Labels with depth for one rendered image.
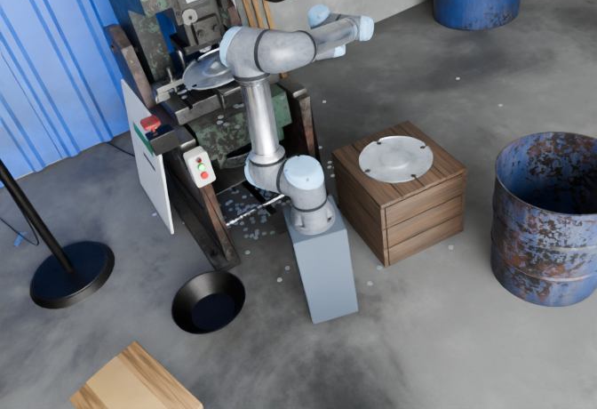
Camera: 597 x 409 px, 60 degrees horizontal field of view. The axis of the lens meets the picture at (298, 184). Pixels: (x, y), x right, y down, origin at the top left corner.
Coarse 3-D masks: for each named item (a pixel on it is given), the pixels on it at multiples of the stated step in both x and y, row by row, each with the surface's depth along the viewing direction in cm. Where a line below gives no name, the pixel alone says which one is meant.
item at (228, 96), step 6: (228, 84) 184; (234, 84) 184; (216, 90) 194; (222, 90) 182; (228, 90) 182; (234, 90) 182; (240, 90) 197; (222, 96) 194; (228, 96) 196; (234, 96) 197; (240, 96) 197; (222, 102) 196; (228, 102) 196; (234, 102) 198
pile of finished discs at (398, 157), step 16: (384, 144) 214; (400, 144) 212; (416, 144) 210; (368, 160) 207; (384, 160) 205; (400, 160) 203; (416, 160) 202; (432, 160) 201; (384, 176) 198; (400, 176) 197; (416, 176) 195
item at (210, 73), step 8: (200, 56) 203; (208, 56) 202; (216, 56) 200; (192, 64) 201; (200, 64) 199; (208, 64) 196; (216, 64) 194; (184, 72) 197; (192, 72) 196; (200, 72) 194; (208, 72) 191; (216, 72) 190; (224, 72) 189; (184, 80) 193; (192, 80) 192; (200, 80) 190; (208, 80) 188; (216, 80) 186; (224, 80) 185; (232, 80) 183; (192, 88) 187; (200, 88) 184; (208, 88) 183
